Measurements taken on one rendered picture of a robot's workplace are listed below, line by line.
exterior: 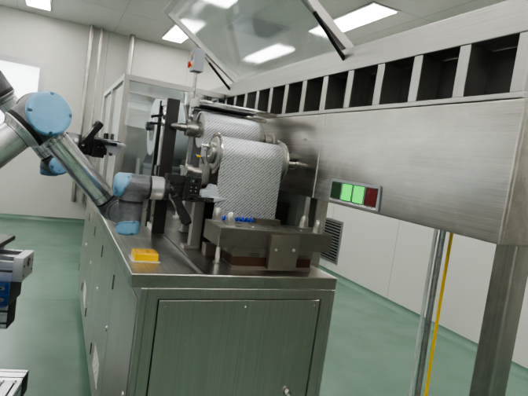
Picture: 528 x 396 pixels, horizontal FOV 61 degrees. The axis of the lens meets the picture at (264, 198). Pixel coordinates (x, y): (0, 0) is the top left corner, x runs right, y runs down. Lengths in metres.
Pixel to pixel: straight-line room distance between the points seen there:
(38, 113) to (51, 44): 5.83
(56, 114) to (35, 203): 5.80
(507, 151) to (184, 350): 0.97
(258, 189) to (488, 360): 0.87
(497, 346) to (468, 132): 0.51
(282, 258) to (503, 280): 0.62
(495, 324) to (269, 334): 0.64
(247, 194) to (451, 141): 0.74
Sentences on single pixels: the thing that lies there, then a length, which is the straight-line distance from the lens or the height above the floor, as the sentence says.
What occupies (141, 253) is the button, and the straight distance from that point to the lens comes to 1.39.
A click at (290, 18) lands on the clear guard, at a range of 1.73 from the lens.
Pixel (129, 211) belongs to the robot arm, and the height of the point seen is 1.03.
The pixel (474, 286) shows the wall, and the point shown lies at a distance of 4.10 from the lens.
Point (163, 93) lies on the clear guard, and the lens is 2.55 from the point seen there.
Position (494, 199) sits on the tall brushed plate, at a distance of 1.05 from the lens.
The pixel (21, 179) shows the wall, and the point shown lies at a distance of 7.06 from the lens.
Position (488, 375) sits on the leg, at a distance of 1.28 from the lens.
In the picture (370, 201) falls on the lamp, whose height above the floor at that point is 1.17.
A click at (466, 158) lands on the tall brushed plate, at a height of 1.31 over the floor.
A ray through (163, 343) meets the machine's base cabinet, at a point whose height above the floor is 0.70.
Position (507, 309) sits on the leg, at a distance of 1.23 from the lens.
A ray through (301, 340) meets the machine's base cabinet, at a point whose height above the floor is 0.69.
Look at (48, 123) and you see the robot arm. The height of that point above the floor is 1.26.
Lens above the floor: 1.24
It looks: 4 degrees down
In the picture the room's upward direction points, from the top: 8 degrees clockwise
